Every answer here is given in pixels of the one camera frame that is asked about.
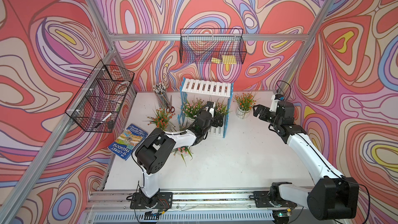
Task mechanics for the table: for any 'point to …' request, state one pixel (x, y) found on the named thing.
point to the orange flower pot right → (245, 101)
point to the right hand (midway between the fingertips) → (260, 112)
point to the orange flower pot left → (160, 118)
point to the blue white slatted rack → (207, 88)
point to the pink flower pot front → (190, 109)
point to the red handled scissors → (171, 108)
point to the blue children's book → (125, 145)
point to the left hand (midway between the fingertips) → (219, 113)
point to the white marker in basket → (103, 120)
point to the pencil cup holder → (159, 89)
